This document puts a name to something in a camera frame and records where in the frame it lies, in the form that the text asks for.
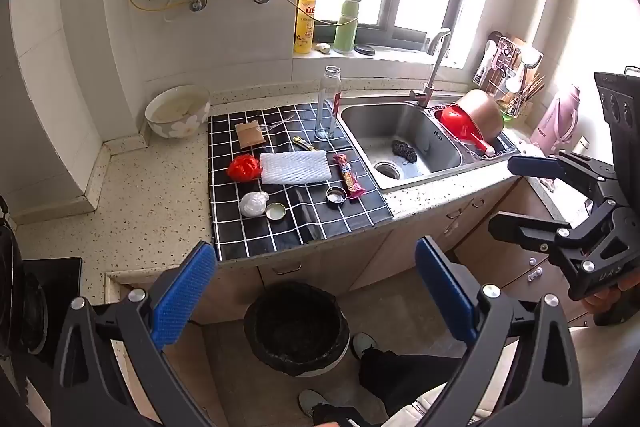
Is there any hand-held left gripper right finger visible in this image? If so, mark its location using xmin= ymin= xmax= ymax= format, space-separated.
xmin=415 ymin=236 xmax=583 ymax=427

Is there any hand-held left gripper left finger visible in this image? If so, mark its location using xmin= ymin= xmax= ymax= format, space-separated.
xmin=50 ymin=241 xmax=219 ymax=427

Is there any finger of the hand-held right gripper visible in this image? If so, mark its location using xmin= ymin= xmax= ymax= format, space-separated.
xmin=507 ymin=150 xmax=621 ymax=208
xmin=488 ymin=199 xmax=631 ymax=280

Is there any white plastic wrap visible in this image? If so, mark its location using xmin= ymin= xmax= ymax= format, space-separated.
xmin=238 ymin=191 xmax=270 ymax=218

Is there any black-lined trash bin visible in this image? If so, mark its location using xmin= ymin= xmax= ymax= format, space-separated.
xmin=243 ymin=283 xmax=351 ymax=377

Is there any red plastic bag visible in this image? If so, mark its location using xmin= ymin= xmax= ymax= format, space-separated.
xmin=227 ymin=154 xmax=262 ymax=182

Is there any red snack wrapper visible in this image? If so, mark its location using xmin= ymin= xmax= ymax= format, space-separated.
xmin=333 ymin=153 xmax=366 ymax=200

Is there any white foam sheet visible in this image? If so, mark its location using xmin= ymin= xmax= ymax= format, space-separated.
xmin=259 ymin=150 xmax=333 ymax=186

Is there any brown cardboard box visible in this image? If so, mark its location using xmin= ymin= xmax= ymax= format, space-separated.
xmin=235 ymin=120 xmax=264 ymax=151

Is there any person's right hand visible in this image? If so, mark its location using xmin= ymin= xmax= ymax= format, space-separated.
xmin=582 ymin=288 xmax=618 ymax=319

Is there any pink thermos jug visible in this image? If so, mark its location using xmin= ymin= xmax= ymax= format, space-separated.
xmin=530 ymin=84 xmax=581 ymax=155

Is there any copper-coloured pot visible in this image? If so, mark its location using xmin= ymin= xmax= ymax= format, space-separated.
xmin=452 ymin=89 xmax=505 ymax=142

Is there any person's leg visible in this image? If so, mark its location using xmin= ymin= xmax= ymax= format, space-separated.
xmin=320 ymin=353 xmax=468 ymax=427

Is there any person's grey shoe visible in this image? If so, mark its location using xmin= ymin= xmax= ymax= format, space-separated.
xmin=298 ymin=389 xmax=331 ymax=419
xmin=351 ymin=333 xmax=379 ymax=360

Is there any utensil rack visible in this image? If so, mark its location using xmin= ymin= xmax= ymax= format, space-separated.
xmin=472 ymin=32 xmax=546 ymax=118

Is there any dark steel wool scrubber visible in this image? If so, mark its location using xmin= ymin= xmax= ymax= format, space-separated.
xmin=391 ymin=139 xmax=420 ymax=162

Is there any black white-grid mat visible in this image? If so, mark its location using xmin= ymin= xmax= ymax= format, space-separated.
xmin=206 ymin=103 xmax=396 ymax=262

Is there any chrome faucet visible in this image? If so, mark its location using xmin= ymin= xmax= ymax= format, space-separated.
xmin=409 ymin=28 xmax=452 ymax=108

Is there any black gas stove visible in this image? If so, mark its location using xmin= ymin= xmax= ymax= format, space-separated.
xmin=0 ymin=197 xmax=83 ymax=368

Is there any grey flower-print bowl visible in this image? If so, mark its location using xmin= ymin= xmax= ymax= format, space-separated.
xmin=145 ymin=85 xmax=211 ymax=138

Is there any stainless steel sink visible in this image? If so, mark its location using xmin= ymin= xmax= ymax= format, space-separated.
xmin=337 ymin=101 xmax=476 ymax=192

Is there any clear plastic spoon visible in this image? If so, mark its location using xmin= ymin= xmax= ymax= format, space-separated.
xmin=255 ymin=117 xmax=296 ymax=132

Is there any clear glass bottle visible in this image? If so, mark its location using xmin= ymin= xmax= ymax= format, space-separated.
xmin=315 ymin=66 xmax=343 ymax=141

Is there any green thermos bottle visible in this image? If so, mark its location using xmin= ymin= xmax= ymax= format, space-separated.
xmin=333 ymin=0 xmax=362 ymax=54

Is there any yellow detergent bottle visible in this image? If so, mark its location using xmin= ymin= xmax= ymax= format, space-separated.
xmin=294 ymin=0 xmax=318 ymax=54

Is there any wire dish drain basket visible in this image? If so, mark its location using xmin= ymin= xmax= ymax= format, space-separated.
xmin=427 ymin=104 xmax=521 ymax=160

